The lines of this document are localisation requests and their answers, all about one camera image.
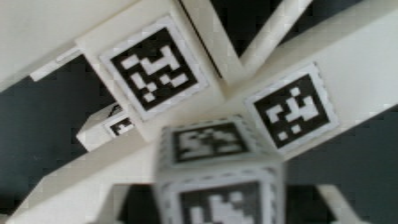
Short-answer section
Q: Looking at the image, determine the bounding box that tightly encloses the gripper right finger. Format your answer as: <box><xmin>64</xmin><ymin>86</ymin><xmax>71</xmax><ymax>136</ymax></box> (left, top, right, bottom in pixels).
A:
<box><xmin>316</xmin><ymin>184</ymin><xmax>371</xmax><ymax>224</ymax></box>

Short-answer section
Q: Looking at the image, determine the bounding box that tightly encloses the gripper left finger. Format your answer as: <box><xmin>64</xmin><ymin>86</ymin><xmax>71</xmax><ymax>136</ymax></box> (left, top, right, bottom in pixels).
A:
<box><xmin>87</xmin><ymin>184</ymin><xmax>131</xmax><ymax>224</ymax></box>

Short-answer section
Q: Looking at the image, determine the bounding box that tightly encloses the white chair back frame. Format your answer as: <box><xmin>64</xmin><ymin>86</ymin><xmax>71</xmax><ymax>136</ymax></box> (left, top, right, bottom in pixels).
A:
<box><xmin>5</xmin><ymin>0</ymin><xmax>398</xmax><ymax>224</ymax></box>

